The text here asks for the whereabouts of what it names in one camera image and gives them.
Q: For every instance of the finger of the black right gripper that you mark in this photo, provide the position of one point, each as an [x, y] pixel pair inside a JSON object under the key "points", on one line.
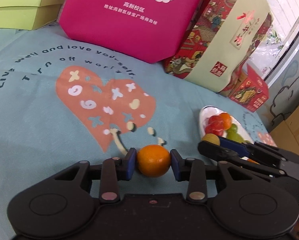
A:
{"points": [[218, 153], [260, 152]]}

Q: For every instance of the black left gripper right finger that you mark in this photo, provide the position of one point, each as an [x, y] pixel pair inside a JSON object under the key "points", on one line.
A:
{"points": [[228, 201]]}

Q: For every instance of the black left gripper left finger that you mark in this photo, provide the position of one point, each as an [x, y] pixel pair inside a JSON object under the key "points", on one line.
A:
{"points": [[66, 202]]}

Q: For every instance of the brown longan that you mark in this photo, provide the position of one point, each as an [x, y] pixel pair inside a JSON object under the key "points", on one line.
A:
{"points": [[212, 138]]}

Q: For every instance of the green fruit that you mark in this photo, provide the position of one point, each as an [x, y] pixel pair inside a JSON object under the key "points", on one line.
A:
{"points": [[234, 136], [232, 129]]}

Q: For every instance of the red wax apple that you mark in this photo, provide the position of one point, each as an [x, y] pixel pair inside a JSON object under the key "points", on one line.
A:
{"points": [[216, 128], [215, 118]]}

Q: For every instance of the large orange front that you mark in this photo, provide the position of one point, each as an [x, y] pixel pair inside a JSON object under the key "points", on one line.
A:
{"points": [[153, 161]]}

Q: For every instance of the green fruit on plate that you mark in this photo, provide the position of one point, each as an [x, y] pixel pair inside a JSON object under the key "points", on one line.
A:
{"points": [[232, 129]]}

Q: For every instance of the red wax apple on plate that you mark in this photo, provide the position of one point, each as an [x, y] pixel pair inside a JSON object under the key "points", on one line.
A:
{"points": [[215, 118]]}

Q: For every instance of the white oval plate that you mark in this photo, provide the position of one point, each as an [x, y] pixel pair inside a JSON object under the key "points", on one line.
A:
{"points": [[208, 111]]}

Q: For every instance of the cardboard box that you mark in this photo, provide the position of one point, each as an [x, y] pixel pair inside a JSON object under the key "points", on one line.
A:
{"points": [[286, 134]]}

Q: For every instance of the red cracker box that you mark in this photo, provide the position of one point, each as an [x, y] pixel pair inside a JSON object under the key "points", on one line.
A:
{"points": [[250, 91]]}

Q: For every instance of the teal printed tablecloth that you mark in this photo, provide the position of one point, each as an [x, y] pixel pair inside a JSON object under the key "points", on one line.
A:
{"points": [[40, 135]]}

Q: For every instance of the red green liquor gift bag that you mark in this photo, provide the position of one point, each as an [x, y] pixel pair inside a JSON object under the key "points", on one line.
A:
{"points": [[225, 34]]}

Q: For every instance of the magenta tote bag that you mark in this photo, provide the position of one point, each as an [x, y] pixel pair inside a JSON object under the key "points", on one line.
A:
{"points": [[149, 30]]}

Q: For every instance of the light green box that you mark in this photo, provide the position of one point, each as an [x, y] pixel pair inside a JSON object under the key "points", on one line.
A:
{"points": [[28, 14]]}

